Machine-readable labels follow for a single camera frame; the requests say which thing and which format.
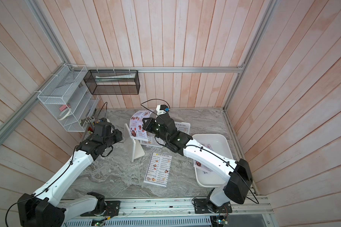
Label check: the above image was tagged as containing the white wire wall shelf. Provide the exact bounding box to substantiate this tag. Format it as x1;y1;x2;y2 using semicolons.
38;64;99;132

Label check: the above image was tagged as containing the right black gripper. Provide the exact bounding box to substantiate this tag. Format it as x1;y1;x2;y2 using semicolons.
143;118;171;147

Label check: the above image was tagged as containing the red pencil cup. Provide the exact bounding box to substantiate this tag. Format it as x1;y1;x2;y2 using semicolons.
85;117;97;133

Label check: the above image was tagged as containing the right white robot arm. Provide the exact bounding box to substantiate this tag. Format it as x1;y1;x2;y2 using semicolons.
142;113;253;207

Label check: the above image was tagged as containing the white tape roll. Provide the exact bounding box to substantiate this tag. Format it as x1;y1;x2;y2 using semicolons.
58;107;72;121

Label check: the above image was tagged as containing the aluminium rail base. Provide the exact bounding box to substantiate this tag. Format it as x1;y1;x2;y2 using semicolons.
75;196;274;218

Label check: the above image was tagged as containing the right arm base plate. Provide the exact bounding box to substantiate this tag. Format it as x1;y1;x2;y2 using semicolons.
191;198;232;214

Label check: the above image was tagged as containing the white plastic tray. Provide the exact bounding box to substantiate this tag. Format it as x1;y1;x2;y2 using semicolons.
192;134;235;188

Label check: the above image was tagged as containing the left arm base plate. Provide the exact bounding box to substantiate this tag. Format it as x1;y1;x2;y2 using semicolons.
80;201;121;218

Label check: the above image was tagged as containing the pink menu sheet in tray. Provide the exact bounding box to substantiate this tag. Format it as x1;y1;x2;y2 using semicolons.
194;160;213;174

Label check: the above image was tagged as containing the pink new menu sheet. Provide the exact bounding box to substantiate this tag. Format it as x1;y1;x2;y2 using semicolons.
129;110;153;142

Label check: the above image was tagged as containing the old dim sum menu sheet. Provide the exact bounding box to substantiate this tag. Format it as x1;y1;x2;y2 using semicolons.
144;152;172;187

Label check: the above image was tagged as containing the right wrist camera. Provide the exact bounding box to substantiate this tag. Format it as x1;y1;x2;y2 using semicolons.
156;104;170;115

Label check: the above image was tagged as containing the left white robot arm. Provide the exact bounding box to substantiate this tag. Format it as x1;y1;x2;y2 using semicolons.
17;118;123;227

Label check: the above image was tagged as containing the black mesh wall basket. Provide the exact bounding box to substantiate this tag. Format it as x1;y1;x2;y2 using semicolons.
84;69;140;95

